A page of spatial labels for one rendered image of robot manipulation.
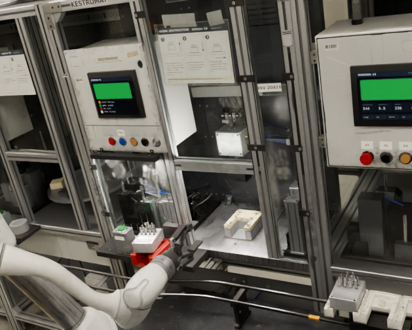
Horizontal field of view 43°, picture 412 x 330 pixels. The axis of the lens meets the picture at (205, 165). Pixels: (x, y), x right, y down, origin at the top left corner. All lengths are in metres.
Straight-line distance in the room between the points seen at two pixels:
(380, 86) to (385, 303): 0.77
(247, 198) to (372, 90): 1.12
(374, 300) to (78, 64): 1.50
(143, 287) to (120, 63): 0.91
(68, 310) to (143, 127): 0.78
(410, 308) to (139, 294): 0.93
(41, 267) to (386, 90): 1.20
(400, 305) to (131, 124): 1.25
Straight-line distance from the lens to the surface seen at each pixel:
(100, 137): 2.39
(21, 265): 1.73
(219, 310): 2.37
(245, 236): 2.35
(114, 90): 2.21
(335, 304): 1.96
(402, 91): 1.72
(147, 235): 2.34
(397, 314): 1.95
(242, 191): 2.65
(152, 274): 1.79
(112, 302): 1.89
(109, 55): 2.20
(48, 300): 1.97
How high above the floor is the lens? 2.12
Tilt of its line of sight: 22 degrees down
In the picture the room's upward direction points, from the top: 11 degrees counter-clockwise
